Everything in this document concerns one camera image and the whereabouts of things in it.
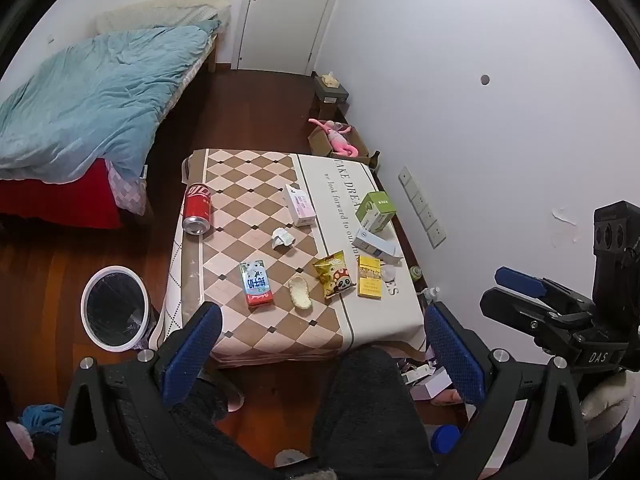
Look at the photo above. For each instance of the white door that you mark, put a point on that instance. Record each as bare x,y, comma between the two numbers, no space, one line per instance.
285,15

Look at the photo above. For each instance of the long white and blue box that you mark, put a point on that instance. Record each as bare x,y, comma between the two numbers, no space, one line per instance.
375,246

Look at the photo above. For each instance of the green and white box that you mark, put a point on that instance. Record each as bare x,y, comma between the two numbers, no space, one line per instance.
376,210

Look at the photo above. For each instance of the pink fluffy cloth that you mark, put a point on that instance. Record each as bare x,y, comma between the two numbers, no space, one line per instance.
17,437

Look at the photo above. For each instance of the red soda can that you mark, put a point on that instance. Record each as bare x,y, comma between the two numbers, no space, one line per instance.
197,208

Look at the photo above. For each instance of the white boxes under table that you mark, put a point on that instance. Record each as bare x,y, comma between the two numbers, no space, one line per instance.
425,377

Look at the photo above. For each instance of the white paper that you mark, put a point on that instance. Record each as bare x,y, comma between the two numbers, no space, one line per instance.
282,238

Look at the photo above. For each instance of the checkered tablecloth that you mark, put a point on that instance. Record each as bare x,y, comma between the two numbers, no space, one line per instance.
240,195

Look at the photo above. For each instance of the blue jacket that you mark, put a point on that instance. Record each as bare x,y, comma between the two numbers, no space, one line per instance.
42,417

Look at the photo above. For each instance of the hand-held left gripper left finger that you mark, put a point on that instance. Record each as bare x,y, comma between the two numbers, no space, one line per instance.
192,355

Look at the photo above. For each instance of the white and pink box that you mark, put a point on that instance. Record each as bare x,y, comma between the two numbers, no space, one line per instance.
300,205

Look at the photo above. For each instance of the open cardboard box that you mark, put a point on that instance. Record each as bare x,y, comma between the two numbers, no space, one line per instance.
320,144

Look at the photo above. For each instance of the blue and red milk carton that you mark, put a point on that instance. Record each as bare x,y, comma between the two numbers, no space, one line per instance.
256,282

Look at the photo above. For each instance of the yellow cigarette box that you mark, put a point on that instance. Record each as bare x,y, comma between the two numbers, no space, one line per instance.
369,277

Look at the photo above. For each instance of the person's right forearm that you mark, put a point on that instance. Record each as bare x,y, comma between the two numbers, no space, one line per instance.
605,400

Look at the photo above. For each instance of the blue round lid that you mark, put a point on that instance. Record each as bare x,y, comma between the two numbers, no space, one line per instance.
445,437

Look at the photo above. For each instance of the clear plastic wrapper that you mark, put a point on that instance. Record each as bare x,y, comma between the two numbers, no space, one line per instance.
387,274

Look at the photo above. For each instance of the white round trash bin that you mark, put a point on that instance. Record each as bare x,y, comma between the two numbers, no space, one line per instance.
116,307

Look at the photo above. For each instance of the pink checkered mattress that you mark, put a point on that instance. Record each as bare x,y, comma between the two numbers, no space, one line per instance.
127,185

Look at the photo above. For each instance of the person's right leg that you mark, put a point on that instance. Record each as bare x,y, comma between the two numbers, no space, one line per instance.
370,410

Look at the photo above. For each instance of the small white bottle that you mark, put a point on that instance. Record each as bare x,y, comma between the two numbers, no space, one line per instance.
431,292

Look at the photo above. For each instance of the pink plush toy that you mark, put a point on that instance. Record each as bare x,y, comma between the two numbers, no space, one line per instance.
335,137

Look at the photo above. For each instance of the wooden bed frame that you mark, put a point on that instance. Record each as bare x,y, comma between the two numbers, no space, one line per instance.
212,55

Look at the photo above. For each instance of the person's leg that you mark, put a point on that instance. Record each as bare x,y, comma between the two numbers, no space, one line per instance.
205,440
370,410

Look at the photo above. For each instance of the person's left leg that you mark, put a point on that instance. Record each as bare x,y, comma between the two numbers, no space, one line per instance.
205,440

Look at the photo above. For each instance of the grey tissue box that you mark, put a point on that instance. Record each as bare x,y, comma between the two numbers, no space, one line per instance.
330,92

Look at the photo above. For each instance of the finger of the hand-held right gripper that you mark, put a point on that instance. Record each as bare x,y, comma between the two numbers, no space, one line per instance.
525,317
520,280

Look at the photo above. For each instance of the white wall socket strip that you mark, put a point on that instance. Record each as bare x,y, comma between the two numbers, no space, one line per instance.
422,207

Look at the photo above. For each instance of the brown glass bottle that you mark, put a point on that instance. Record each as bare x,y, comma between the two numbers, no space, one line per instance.
375,160

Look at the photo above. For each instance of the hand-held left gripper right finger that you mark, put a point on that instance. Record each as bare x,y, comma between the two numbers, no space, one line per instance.
452,350

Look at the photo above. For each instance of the yellow snack packet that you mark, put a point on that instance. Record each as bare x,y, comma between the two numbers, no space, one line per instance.
334,275

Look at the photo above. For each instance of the pale bread piece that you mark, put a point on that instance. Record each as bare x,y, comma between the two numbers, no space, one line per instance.
300,292

